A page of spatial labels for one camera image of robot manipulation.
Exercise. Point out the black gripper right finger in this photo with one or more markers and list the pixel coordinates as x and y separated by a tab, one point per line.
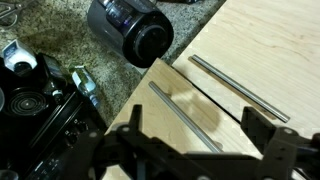
283	149

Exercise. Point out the steel scissors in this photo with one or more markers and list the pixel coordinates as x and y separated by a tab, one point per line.
10	12

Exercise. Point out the wooden upper cabinet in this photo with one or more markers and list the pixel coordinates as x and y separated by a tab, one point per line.
272	48

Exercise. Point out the black electric stove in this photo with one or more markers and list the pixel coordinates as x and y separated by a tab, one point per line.
34	130

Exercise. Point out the clear glass bottle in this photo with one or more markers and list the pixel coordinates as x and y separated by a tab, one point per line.
85	84

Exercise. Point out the black air fryer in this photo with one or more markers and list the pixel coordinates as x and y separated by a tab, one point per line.
134	29

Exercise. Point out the cabinet door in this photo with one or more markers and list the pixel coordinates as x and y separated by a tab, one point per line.
159	120

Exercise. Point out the white blue carton box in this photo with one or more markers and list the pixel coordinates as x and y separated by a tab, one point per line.
18	57

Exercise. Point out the dark green glass bottle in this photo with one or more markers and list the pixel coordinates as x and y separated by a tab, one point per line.
56	81

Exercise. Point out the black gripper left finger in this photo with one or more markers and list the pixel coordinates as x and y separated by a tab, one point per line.
144	158

